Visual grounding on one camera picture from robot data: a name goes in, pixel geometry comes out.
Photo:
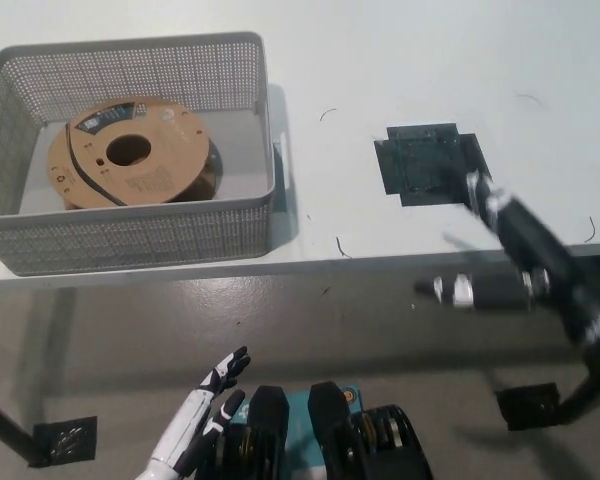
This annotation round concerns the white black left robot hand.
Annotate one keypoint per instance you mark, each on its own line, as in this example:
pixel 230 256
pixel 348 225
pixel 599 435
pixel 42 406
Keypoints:
pixel 205 405

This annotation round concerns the black teal robot body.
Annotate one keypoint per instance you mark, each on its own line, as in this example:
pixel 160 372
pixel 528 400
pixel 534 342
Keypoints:
pixel 330 430

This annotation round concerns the black table leg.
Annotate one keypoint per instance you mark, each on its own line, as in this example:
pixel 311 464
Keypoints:
pixel 7 425
pixel 577 395

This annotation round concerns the cardboard filament spool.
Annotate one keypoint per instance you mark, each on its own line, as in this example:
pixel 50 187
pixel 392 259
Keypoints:
pixel 130 180

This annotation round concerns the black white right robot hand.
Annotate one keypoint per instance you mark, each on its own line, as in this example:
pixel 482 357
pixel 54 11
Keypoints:
pixel 530 240

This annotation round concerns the grey perforated storage basket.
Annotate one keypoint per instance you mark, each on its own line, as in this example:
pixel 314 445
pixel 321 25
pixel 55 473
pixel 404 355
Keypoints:
pixel 130 235

